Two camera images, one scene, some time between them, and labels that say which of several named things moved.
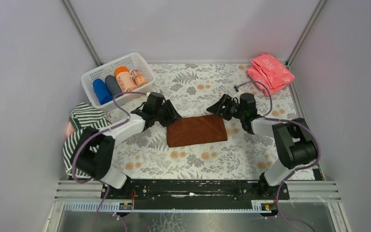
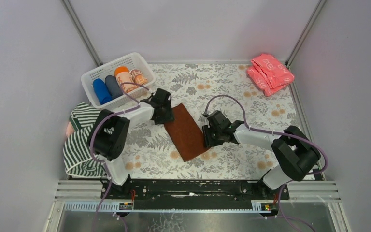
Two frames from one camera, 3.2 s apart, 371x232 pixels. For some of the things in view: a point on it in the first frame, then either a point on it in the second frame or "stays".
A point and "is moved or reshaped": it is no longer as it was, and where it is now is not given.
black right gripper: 229,108 -> 211,134
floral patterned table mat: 148,155 stays
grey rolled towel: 112,85 stays
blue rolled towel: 102,91 stays
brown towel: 197,129 is moved or reshaped
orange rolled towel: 124,78 stays
